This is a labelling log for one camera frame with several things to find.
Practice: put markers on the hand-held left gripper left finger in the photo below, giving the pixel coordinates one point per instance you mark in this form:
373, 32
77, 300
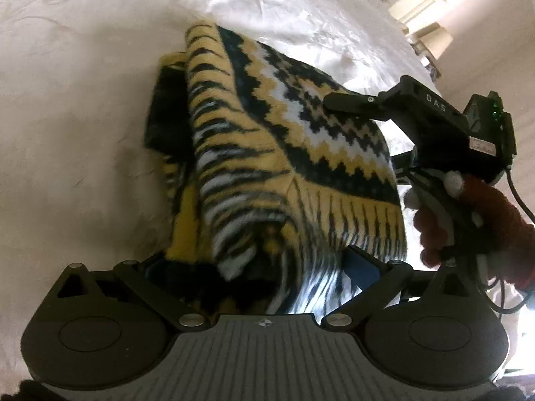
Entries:
142, 285

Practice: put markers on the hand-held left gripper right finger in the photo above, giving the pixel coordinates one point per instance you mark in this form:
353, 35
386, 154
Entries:
362, 272

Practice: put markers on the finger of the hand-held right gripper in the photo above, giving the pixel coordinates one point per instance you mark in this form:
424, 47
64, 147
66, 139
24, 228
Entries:
355, 103
403, 167

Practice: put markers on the navy yellow white patterned sweater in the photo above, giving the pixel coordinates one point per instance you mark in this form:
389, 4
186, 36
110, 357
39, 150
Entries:
259, 133

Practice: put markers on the person's right hand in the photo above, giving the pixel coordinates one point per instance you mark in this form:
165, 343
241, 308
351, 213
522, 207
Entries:
510, 234

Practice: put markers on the cream carved furniture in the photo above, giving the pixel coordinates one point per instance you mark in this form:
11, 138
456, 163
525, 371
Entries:
422, 8

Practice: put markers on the white embossed bedspread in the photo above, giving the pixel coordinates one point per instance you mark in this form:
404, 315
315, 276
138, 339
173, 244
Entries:
83, 133

